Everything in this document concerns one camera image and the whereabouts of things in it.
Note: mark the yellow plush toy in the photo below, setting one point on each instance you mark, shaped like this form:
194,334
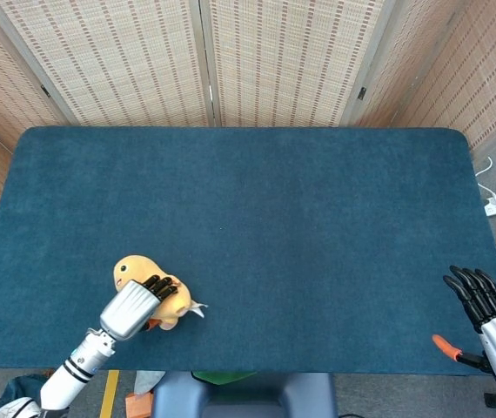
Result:
174,305

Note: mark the green sheet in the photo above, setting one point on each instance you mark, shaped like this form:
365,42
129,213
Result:
224,377

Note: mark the blue jeans leg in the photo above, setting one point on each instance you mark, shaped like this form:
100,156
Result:
17,385

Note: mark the black screen hinge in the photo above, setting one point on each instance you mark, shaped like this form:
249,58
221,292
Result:
45,91
362,93

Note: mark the dark blue robot torso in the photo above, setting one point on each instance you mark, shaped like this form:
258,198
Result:
243,398

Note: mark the brown shoe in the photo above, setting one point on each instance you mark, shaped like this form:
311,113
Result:
49,372

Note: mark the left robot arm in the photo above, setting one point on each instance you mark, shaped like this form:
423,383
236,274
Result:
78,366

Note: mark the orange block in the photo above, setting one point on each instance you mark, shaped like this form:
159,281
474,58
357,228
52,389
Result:
138,405

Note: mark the grey cloth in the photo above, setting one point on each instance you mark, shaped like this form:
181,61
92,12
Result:
148,381

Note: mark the blue felt table mat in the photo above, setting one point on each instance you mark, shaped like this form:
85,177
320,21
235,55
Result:
248,235

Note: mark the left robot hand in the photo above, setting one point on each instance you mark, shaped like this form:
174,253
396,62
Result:
132,309

